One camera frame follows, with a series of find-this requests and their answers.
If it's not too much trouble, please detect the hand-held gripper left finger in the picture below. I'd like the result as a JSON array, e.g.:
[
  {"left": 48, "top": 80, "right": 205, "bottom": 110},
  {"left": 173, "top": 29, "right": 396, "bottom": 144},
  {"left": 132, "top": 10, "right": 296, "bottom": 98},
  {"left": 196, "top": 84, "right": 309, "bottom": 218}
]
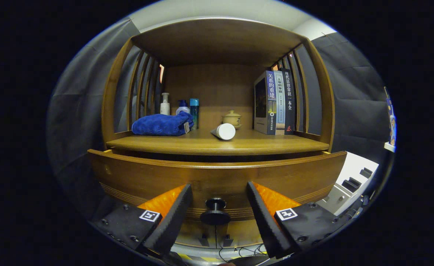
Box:
[{"left": 91, "top": 184, "right": 194, "bottom": 256}]

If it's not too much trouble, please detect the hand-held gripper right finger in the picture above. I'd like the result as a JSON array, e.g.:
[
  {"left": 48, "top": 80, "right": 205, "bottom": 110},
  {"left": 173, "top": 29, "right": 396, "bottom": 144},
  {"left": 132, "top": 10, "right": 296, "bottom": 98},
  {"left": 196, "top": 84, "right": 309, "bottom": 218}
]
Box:
[{"left": 246, "top": 181, "right": 346, "bottom": 259}]

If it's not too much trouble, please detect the black drawer knob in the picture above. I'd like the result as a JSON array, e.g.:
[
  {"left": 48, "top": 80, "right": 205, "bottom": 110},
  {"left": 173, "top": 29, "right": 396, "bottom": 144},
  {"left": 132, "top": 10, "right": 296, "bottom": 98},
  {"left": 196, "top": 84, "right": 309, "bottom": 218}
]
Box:
[{"left": 200, "top": 198, "right": 231, "bottom": 226}]

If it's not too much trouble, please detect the wooden drawer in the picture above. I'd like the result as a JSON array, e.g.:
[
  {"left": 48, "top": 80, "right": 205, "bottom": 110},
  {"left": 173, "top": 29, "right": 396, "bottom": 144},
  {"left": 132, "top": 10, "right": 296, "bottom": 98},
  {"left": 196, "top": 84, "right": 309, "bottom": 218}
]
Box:
[{"left": 88, "top": 149, "right": 347, "bottom": 222}]

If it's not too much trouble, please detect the white tube green print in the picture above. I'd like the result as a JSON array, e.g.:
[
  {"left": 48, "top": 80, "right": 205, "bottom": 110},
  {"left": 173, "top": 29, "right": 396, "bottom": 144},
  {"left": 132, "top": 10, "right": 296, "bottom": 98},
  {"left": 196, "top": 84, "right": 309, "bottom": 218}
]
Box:
[{"left": 211, "top": 123, "right": 236, "bottom": 140}]

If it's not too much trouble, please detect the wooden cabinet door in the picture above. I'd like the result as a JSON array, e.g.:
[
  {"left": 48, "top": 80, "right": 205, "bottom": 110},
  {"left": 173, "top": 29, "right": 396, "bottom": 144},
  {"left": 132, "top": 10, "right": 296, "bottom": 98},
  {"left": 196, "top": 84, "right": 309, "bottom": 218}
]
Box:
[
  {"left": 176, "top": 221, "right": 217, "bottom": 247},
  {"left": 217, "top": 221, "right": 262, "bottom": 246}
]

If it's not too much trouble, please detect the wooden countertop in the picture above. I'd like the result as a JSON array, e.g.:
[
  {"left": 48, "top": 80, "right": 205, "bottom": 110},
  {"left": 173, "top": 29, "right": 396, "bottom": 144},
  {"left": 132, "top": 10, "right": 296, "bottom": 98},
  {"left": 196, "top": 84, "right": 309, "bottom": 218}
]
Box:
[{"left": 106, "top": 127, "right": 330, "bottom": 156}]

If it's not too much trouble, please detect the wooden cabinet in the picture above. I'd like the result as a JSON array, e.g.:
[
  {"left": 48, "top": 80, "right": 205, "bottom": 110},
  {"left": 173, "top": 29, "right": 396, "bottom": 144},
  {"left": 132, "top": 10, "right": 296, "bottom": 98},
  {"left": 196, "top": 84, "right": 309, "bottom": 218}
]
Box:
[{"left": 102, "top": 18, "right": 335, "bottom": 249}]

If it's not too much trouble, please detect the blue folded towel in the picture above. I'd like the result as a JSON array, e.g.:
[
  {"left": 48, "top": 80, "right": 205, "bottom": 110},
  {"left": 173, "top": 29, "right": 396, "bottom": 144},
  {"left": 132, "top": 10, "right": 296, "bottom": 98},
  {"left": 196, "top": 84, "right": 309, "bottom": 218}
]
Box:
[{"left": 131, "top": 111, "right": 194, "bottom": 136}]

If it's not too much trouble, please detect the beige lidded teacup with saucer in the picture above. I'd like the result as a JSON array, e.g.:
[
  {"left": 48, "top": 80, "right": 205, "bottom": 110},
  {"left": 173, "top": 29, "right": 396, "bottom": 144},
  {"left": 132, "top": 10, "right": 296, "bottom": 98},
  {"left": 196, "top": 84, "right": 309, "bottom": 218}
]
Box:
[{"left": 222, "top": 110, "right": 242, "bottom": 129}]

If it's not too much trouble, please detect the teal slim bottle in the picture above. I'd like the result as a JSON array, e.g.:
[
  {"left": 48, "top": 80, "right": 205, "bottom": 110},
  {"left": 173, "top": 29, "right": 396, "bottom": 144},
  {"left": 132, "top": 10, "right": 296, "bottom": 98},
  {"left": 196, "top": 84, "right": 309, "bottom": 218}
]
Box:
[{"left": 189, "top": 98, "right": 199, "bottom": 130}]

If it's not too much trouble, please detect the white pump bottle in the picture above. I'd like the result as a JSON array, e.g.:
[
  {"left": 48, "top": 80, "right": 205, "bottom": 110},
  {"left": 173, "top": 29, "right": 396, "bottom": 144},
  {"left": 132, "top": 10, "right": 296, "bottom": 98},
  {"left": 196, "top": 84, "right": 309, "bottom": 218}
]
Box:
[{"left": 160, "top": 92, "right": 171, "bottom": 116}]

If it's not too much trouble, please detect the light blue spine book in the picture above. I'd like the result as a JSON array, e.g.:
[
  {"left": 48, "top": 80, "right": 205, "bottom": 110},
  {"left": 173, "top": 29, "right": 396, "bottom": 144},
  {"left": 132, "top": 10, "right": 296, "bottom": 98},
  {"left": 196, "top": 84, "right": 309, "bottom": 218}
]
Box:
[{"left": 274, "top": 70, "right": 286, "bottom": 135}]

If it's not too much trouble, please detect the black backdrop cloth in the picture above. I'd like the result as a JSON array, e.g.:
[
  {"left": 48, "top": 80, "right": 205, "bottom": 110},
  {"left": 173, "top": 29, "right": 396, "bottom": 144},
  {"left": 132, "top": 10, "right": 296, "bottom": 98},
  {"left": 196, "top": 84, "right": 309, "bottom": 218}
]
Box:
[{"left": 47, "top": 20, "right": 391, "bottom": 222}]

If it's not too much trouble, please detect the blue patterned gift bag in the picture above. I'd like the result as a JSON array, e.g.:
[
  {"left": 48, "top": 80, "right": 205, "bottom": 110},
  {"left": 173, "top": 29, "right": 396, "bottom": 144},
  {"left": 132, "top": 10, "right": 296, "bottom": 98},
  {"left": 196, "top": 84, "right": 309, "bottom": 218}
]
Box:
[{"left": 384, "top": 87, "right": 397, "bottom": 146}]

